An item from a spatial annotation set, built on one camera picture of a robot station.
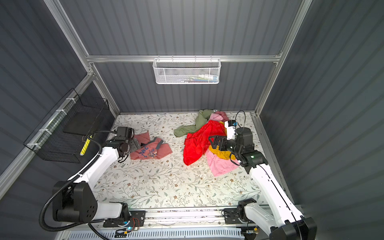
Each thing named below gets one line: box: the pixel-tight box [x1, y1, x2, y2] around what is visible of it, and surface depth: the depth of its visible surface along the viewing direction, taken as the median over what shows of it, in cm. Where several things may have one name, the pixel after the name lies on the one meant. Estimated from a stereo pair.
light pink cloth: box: [206, 149, 240, 176], surface depth 93 cm
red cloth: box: [183, 120, 227, 166], surface depth 93 cm
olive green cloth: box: [174, 109, 214, 137], surface depth 108 cm
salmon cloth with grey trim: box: [130, 132, 173, 160], surface depth 96 cm
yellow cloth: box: [208, 144, 236, 160], surface depth 95 cm
